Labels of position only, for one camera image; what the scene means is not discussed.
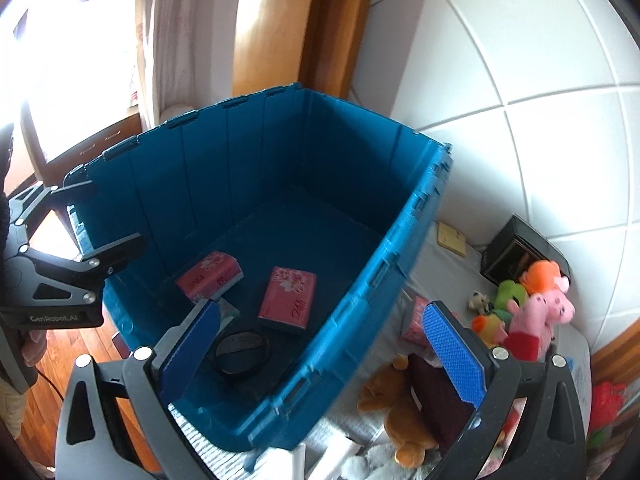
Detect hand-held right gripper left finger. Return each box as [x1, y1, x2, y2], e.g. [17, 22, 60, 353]
[54, 299, 222, 480]

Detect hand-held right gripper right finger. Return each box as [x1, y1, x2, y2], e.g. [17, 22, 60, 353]
[422, 301, 587, 480]

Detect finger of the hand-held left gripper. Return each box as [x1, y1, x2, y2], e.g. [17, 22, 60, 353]
[9, 179, 97, 237]
[19, 232, 148, 282]

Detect round hand mirror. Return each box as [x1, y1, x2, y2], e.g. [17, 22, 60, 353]
[214, 329, 271, 378]

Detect large pink flowered tissue pack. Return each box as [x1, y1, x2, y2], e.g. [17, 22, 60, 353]
[257, 266, 319, 335]

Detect blue plastic crate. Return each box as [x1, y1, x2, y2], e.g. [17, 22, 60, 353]
[65, 82, 455, 453]

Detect person's left hand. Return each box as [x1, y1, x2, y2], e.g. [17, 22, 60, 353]
[22, 329, 49, 367]

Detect thin pink tissue pack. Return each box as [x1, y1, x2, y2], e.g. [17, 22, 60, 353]
[402, 296, 458, 346]

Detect yellow orange plush toy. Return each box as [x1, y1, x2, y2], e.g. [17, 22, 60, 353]
[472, 310, 511, 346]

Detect light brown bear plush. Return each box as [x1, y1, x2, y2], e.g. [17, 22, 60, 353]
[357, 355, 441, 468]

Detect white blue-flowered tablecloth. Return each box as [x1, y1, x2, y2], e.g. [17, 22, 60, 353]
[165, 220, 593, 480]

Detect bright green plush toy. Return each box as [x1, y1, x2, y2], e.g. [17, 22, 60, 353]
[492, 280, 528, 313]

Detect wooden drawer cabinet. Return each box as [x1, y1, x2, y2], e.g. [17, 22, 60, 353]
[22, 110, 146, 196]

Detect flat yellow box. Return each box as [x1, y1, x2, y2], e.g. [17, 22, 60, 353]
[436, 222, 468, 256]

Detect pink pig plush orange head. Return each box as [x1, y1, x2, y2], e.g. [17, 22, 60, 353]
[520, 259, 576, 323]

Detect black box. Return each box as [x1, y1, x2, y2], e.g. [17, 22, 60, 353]
[480, 214, 572, 283]

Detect window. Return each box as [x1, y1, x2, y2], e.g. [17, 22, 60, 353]
[0, 0, 143, 181]

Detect red handbag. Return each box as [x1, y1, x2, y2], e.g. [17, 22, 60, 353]
[587, 381, 628, 436]

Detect pale curtain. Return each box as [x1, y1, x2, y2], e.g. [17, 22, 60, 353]
[132, 0, 241, 131]

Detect white lint roller handle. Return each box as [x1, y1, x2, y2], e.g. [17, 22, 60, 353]
[320, 434, 362, 480]

